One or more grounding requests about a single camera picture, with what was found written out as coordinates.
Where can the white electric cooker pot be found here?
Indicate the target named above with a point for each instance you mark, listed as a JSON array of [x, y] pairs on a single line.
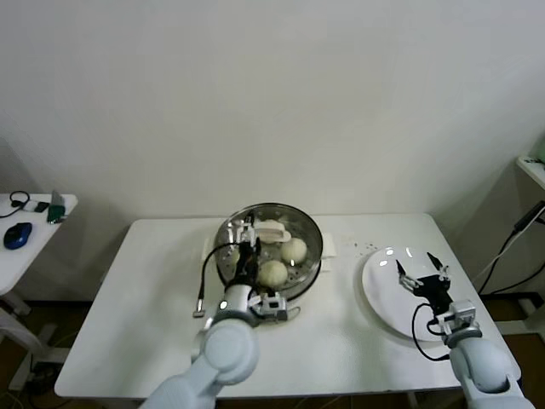
[[325, 264]]

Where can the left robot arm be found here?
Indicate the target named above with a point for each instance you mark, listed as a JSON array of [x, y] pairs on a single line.
[[230, 349]]

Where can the stainless steel steamer basket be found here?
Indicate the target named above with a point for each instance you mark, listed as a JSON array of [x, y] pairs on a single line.
[[304, 281]]

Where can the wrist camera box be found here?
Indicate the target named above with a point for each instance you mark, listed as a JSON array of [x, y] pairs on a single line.
[[272, 307], [462, 314]]

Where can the round glass lid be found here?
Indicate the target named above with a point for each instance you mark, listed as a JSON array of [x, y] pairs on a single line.
[[272, 234]]

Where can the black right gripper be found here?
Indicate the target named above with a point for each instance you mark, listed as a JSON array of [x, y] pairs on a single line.
[[434, 292]]

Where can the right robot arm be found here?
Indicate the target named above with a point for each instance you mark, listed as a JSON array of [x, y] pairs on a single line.
[[481, 362]]

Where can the white shelf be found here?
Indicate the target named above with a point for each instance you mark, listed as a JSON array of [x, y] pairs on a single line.
[[534, 172]]

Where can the blue computer mouse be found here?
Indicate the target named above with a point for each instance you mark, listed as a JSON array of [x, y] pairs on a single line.
[[18, 235]]

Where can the small white device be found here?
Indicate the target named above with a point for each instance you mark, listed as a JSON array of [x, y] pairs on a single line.
[[29, 207]]

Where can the white round plate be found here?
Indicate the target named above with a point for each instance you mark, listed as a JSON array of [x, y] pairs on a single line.
[[383, 289]]

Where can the white side table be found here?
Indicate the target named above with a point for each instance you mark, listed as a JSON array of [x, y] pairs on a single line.
[[42, 238]]

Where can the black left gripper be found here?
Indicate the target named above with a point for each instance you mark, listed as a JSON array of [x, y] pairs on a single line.
[[248, 264]]

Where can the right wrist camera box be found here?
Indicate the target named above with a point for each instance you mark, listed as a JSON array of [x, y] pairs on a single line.
[[462, 314]]

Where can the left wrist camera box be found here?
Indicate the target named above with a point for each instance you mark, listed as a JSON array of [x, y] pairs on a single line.
[[272, 307]]

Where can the small black phone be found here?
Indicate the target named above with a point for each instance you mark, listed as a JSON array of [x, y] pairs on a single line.
[[41, 207]]

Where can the green and grey tool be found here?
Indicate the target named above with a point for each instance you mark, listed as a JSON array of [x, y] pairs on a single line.
[[56, 212]]

